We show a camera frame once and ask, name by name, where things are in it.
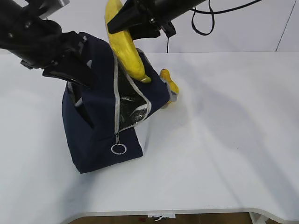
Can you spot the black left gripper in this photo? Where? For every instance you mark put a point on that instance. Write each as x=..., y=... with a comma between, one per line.
x=50, y=53

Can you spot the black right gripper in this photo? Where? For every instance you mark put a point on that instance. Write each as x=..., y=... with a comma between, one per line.
x=143, y=18

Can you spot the yellow banana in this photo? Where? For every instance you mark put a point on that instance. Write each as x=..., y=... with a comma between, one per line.
x=123, y=46

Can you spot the navy blue lunch bag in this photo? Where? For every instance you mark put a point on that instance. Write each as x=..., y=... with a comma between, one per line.
x=100, y=123

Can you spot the yellow pear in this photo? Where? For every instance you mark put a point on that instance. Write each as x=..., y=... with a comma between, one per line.
x=172, y=87

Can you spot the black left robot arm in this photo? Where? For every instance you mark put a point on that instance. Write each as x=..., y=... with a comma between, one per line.
x=20, y=30

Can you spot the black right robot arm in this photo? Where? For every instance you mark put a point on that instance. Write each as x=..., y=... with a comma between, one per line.
x=180, y=7

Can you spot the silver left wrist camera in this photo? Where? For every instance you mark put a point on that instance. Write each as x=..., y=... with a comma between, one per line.
x=44, y=8

